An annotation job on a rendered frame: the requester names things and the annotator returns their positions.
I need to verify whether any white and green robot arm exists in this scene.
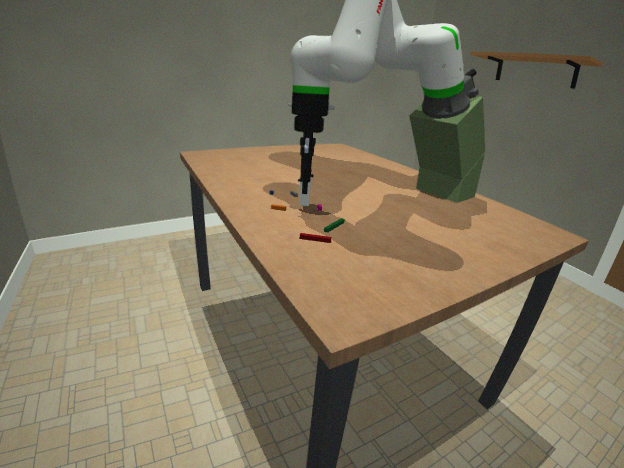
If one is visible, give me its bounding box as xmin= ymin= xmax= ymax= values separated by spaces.
xmin=288 ymin=0 xmax=478 ymax=118

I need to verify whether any green rod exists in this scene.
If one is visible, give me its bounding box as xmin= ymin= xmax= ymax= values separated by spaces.
xmin=324 ymin=218 xmax=345 ymax=233

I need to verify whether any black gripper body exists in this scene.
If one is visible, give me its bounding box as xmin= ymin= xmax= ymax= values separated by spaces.
xmin=294 ymin=116 xmax=324 ymax=145

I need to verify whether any dark red rod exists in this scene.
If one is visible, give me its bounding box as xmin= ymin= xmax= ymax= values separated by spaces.
xmin=300 ymin=233 xmax=332 ymax=243

